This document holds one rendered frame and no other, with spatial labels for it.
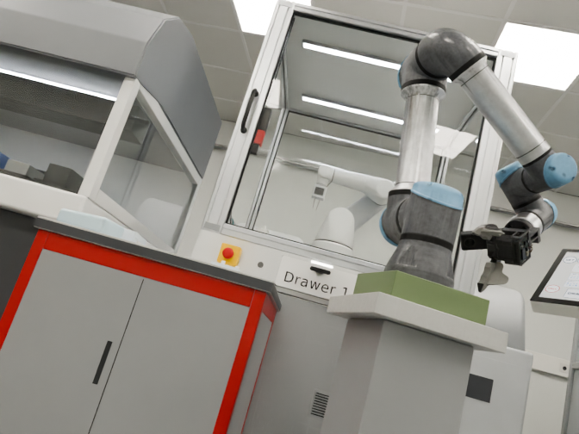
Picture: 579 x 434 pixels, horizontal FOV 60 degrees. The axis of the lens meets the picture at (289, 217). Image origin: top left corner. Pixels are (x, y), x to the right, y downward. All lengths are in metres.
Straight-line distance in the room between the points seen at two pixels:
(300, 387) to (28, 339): 0.89
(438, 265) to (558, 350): 4.31
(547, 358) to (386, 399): 4.31
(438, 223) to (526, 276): 4.26
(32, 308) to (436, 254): 0.95
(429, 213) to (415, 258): 0.10
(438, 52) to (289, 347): 1.07
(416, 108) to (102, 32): 1.19
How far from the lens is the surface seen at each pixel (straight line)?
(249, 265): 1.84
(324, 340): 1.80
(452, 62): 1.29
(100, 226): 1.36
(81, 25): 2.08
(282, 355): 1.80
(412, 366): 1.01
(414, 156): 1.29
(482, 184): 2.02
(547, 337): 5.32
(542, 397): 5.28
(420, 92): 1.36
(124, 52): 1.96
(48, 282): 1.37
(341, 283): 1.81
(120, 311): 1.29
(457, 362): 1.06
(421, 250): 1.08
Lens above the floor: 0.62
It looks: 14 degrees up
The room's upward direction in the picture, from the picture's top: 16 degrees clockwise
